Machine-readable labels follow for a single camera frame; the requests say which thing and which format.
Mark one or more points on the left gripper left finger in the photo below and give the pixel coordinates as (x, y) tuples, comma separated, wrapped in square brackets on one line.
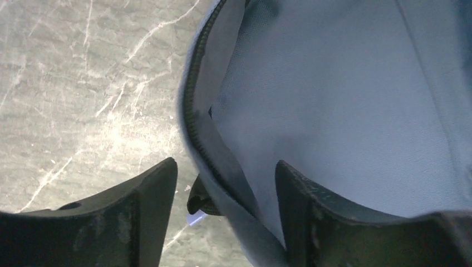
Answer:
[(124, 225)]

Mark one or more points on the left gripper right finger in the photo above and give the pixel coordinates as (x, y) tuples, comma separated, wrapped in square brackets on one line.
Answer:
[(322, 228)]

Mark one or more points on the blue-grey backpack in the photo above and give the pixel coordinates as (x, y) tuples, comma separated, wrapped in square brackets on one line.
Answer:
[(369, 99)]

